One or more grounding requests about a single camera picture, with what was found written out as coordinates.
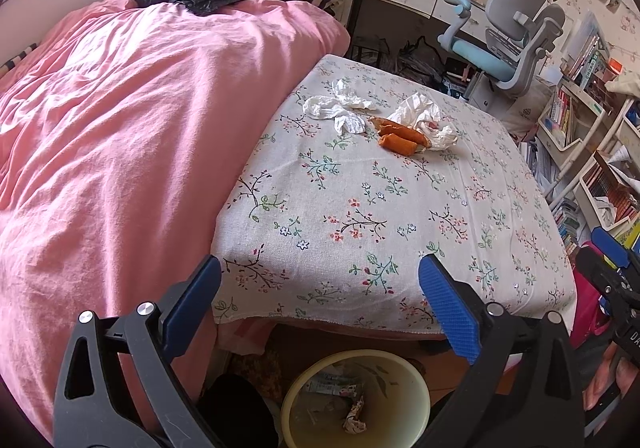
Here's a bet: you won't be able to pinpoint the small crumpled white tissue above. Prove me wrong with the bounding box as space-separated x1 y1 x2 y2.
331 78 376 110

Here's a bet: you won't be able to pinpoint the grey and blue desk chair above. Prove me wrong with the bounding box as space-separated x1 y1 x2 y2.
437 0 566 100

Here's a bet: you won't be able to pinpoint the cream plastic trash bin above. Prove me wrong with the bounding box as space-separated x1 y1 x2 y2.
281 350 431 448

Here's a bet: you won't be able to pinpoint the large crumpled white tissue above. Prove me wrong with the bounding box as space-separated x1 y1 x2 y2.
387 93 458 151

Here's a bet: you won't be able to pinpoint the long orange peel piece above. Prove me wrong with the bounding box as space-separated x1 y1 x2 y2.
369 116 432 149

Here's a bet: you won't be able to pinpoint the black bags under desk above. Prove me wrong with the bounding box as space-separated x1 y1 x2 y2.
347 36 477 98

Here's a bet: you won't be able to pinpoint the blue green milk carton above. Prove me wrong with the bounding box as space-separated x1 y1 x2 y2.
303 372 361 398

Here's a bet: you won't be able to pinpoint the person's right hand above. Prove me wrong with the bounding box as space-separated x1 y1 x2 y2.
582 343 639 410

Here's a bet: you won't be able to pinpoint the white floral bed sheet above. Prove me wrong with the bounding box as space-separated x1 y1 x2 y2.
212 56 577 334

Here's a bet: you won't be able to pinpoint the white bookshelf with books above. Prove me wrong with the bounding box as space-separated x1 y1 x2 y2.
521 12 639 254

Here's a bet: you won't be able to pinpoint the pink duvet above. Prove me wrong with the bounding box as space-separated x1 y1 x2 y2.
1 0 349 436

